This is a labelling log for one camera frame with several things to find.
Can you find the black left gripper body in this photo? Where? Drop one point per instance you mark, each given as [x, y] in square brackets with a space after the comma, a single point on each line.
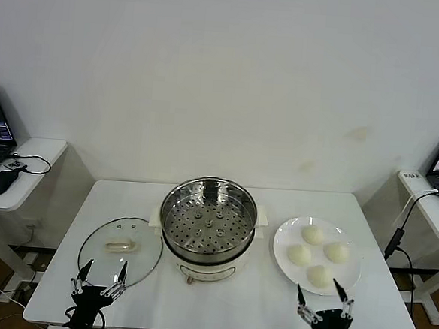
[87, 300]

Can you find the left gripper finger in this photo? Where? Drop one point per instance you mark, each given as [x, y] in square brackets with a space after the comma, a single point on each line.
[84, 271]
[122, 274]

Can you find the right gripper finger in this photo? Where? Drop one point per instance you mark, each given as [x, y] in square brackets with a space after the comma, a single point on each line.
[301, 298]
[340, 291]

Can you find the round glass pot lid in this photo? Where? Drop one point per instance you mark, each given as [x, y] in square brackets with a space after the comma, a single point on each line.
[118, 266]

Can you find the white steamed baozi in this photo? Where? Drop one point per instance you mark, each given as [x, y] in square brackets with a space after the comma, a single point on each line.
[312, 235]
[336, 252]
[299, 254]
[321, 277]

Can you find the steel perforated steamer basket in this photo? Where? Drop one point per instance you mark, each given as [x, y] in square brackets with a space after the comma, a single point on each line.
[208, 224]

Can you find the round white plate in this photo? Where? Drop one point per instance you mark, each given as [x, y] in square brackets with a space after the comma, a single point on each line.
[290, 233]

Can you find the cream electric cooking pot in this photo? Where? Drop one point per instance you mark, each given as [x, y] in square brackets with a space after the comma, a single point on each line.
[204, 270]

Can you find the white side desk with mouse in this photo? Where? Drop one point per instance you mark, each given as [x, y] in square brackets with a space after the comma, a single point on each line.
[43, 152]

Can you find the small black QR dongle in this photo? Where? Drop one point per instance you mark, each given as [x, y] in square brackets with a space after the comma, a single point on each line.
[15, 164]

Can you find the small printed desk label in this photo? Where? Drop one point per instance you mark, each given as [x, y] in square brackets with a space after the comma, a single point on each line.
[411, 175]

